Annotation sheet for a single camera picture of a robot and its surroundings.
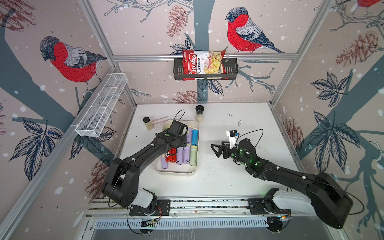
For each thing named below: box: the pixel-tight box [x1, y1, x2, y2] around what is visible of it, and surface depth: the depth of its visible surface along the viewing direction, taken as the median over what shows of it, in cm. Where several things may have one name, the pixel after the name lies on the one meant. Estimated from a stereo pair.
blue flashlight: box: [191, 128, 199, 146], surface depth 99 cm
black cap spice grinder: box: [195, 105, 205, 123], surface depth 105 cm
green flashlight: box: [189, 145, 198, 166], surface depth 89 cm
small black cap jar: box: [143, 116, 154, 131], surface depth 102 cm
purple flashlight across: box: [177, 147, 183, 165], surface depth 91 cm
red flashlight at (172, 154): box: [168, 147, 177, 163], surface depth 89 cm
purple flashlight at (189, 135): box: [187, 126, 193, 145], surface depth 100 cm
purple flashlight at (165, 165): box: [161, 154, 169, 170], surface depth 88 cm
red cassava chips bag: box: [183, 50, 228, 81], surface depth 89 cm
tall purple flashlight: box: [183, 147, 190, 165], surface depth 91 cm
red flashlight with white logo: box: [165, 151, 173, 163], surface depth 87 cm
